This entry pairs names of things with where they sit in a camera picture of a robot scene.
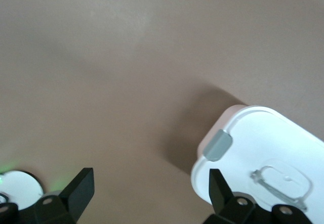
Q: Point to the white box lid grey clips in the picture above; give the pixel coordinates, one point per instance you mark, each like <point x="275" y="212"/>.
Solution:
<point x="265" y="143"/>

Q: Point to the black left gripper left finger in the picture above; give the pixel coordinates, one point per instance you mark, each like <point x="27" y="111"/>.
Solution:
<point x="76" y="196"/>

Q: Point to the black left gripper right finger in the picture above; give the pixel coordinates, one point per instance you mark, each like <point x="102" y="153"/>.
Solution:
<point x="222" y="201"/>

